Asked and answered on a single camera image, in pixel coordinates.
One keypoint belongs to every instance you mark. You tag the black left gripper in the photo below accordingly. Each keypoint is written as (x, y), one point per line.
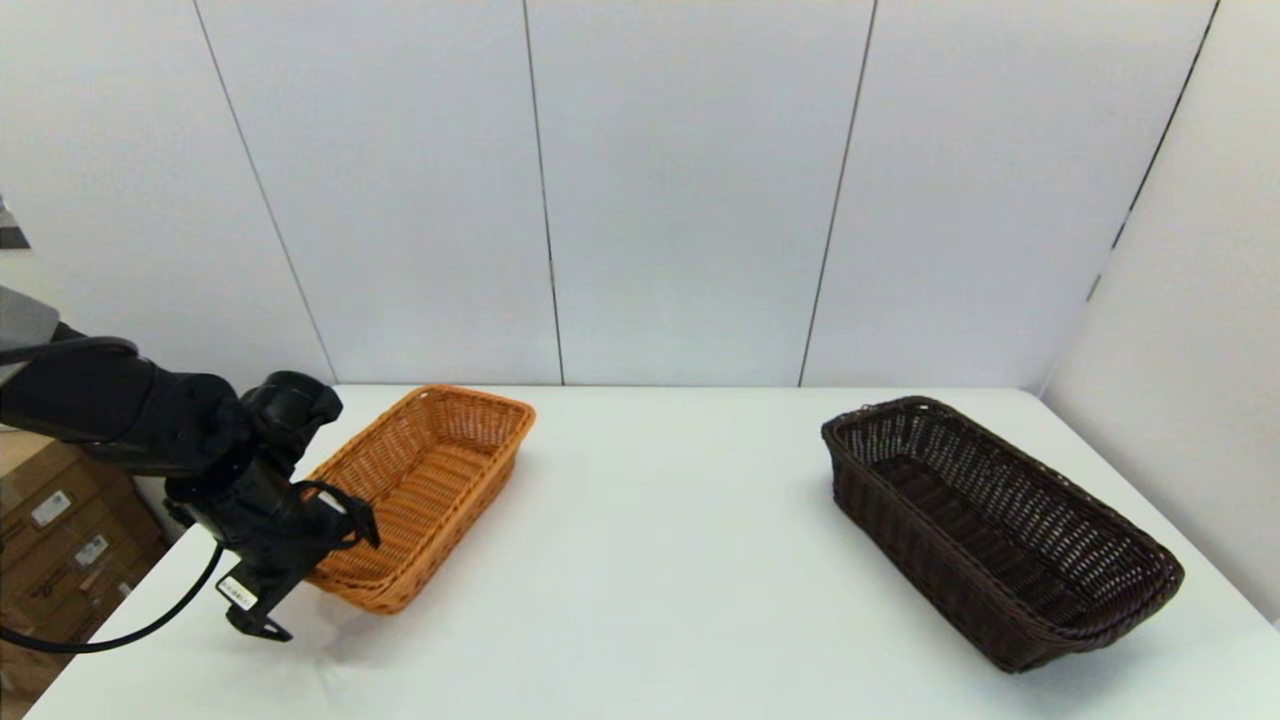
(260, 530)

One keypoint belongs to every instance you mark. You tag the orange wicker basket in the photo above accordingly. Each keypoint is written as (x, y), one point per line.
(440, 470)

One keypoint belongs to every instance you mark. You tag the dark brown wicker basket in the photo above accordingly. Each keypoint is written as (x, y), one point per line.
(1000, 540)

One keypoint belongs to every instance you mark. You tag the black and silver left robot arm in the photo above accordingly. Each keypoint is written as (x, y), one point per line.
(100, 410)

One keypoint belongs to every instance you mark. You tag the dark gray wall fixture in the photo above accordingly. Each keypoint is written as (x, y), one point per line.
(12, 225)

